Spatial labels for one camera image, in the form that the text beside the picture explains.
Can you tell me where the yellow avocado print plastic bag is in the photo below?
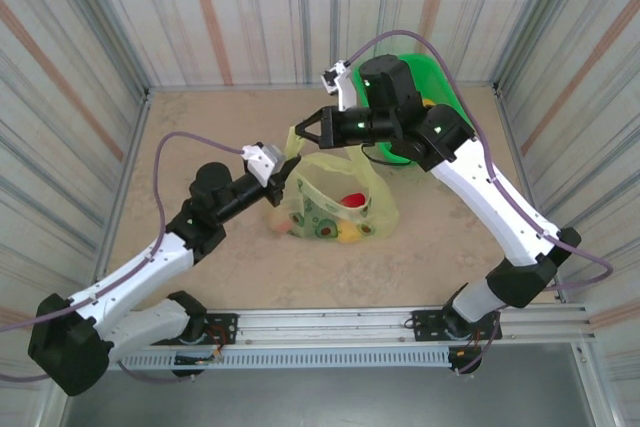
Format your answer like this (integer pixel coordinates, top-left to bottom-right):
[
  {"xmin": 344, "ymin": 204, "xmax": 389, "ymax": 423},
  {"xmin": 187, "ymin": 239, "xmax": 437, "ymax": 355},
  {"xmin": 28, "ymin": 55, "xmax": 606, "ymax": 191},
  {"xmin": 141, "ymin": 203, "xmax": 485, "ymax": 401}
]
[{"xmin": 264, "ymin": 125, "xmax": 401, "ymax": 247}]

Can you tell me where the green plastic basket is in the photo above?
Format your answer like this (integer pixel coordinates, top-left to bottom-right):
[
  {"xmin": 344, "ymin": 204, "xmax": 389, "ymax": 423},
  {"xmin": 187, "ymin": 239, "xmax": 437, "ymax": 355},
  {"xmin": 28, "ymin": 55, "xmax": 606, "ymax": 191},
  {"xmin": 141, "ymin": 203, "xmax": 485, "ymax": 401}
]
[{"xmin": 351, "ymin": 52, "xmax": 476, "ymax": 168}]

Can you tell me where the yellow fake lemon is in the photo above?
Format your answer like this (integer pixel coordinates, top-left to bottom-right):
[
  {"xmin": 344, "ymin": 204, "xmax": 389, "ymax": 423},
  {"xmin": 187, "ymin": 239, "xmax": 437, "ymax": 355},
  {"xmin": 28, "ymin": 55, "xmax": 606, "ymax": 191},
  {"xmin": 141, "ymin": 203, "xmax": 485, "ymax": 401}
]
[{"xmin": 335, "ymin": 222, "xmax": 362, "ymax": 246}]

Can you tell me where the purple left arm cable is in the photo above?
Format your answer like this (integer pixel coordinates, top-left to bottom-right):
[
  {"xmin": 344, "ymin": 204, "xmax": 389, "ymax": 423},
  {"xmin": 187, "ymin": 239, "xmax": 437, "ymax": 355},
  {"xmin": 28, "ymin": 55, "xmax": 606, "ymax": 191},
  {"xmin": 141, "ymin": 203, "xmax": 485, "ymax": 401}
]
[{"xmin": 0, "ymin": 131, "xmax": 249, "ymax": 384}]

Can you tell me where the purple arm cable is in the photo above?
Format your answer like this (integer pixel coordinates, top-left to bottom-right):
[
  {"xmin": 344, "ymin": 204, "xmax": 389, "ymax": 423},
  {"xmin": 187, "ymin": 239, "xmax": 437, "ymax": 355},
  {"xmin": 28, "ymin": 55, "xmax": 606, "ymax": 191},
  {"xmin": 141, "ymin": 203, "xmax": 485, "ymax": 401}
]
[
  {"xmin": 0, "ymin": 131, "xmax": 249, "ymax": 384},
  {"xmin": 344, "ymin": 29, "xmax": 615, "ymax": 376}
]

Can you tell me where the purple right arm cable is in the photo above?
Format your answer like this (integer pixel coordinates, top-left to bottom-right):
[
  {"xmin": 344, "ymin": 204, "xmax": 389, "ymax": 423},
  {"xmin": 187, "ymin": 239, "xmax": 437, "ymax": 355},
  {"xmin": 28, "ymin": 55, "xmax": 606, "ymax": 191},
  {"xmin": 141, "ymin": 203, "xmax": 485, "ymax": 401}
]
[{"xmin": 344, "ymin": 29, "xmax": 615, "ymax": 376}]

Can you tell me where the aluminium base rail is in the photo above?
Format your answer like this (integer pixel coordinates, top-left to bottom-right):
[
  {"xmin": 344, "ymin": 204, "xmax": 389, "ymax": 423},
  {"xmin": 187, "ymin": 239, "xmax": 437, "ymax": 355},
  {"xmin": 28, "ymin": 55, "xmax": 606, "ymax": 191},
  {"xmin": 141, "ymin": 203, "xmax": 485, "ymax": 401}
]
[{"xmin": 149, "ymin": 304, "xmax": 590, "ymax": 348}]

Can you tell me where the white slotted cable duct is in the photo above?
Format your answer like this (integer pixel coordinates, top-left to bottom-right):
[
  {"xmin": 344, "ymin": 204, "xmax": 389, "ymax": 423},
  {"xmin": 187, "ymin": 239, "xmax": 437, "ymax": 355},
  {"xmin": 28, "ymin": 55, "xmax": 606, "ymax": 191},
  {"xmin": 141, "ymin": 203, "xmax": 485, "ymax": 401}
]
[{"xmin": 117, "ymin": 349, "xmax": 454, "ymax": 369}]

